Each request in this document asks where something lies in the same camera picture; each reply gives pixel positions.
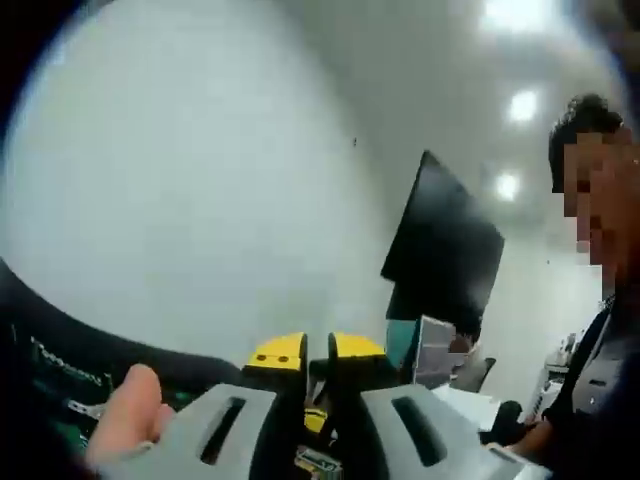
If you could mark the teal monitor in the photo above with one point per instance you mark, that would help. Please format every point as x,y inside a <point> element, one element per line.
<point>402,350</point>

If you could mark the row of silver sockets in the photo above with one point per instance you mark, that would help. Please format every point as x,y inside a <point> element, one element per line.
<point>70,362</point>

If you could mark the black toolbox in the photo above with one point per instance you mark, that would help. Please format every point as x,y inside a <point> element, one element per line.
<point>45,400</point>

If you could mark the black wall screen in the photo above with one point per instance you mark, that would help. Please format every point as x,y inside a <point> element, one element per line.
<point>440,240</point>

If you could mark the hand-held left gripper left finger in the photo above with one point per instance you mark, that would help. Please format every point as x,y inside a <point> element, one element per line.
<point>220,440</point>

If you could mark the open laptop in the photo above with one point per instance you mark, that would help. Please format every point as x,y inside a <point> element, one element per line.
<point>434,345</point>

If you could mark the white desk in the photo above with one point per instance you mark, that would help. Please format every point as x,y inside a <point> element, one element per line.
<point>465,405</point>

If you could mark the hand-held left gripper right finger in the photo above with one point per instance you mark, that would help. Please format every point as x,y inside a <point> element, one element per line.
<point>450,440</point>

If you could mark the person's black shirt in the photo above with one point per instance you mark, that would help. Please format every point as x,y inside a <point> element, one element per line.
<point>600,390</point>

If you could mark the round ceiling light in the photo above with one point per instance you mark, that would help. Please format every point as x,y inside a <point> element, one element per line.
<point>522,105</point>
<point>510,12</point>
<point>507,185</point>

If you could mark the person's left hand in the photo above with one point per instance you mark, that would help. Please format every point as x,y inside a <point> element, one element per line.
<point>130,410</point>

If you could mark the person's head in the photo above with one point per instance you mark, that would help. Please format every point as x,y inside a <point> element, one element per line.
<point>585,112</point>

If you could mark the black yellow green tool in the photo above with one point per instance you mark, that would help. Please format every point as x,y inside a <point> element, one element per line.
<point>315,419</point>

